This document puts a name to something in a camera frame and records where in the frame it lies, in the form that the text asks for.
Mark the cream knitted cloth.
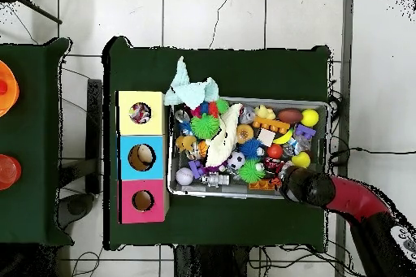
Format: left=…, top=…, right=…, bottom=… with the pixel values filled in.
left=205, top=102, right=244, bottom=167

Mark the multicolour spiky caterpillar toy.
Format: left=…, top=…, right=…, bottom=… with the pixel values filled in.
left=191, top=98, right=230, bottom=119

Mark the shallow mesh bin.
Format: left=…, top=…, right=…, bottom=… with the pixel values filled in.
left=167, top=95, right=332, bottom=201

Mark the white toy baseball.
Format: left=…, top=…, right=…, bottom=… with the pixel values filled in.
left=175, top=167, right=195, bottom=186

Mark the black power cable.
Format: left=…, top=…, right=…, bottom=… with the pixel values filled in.
left=329, top=146, right=416, bottom=165

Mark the red plastic cup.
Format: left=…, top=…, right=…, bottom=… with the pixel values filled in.
left=0, top=154, right=23, bottom=191

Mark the colourful spotted cloth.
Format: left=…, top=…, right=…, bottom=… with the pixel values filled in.
left=128, top=102, right=152, bottom=124

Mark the black metal rod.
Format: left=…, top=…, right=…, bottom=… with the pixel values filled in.
left=0, top=0, right=63, bottom=25

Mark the light blue knitted cloth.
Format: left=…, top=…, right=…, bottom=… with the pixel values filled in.
left=163, top=55, right=220, bottom=110

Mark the yellow tennis ball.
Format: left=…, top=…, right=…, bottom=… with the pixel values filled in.
left=291, top=151, right=312, bottom=169

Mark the orange-red ball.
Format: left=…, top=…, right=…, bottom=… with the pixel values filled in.
left=266, top=143, right=284, bottom=160

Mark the orange plastic cup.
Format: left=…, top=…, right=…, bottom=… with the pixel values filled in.
left=0, top=59, right=20, bottom=118

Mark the dark green tablecloth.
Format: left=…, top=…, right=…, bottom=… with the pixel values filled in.
left=102, top=36, right=332, bottom=253
left=0, top=37, right=74, bottom=247

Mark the blue spiky toy with eyes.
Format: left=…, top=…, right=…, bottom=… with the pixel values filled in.
left=238, top=138, right=266, bottom=160

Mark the yellow toy banana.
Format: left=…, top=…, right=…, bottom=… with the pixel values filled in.
left=273, top=128, right=295, bottom=145

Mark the black and white soccer ball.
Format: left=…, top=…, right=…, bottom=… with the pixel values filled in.
left=227, top=150, right=247, bottom=171

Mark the wooden box with three holes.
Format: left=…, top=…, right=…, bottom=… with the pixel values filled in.
left=115, top=90, right=171, bottom=225

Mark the green spiky toy with eyes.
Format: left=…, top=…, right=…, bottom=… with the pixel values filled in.
left=189, top=113, right=221, bottom=140

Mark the green spiky ball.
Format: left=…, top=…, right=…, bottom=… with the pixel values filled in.
left=238, top=158, right=266, bottom=184

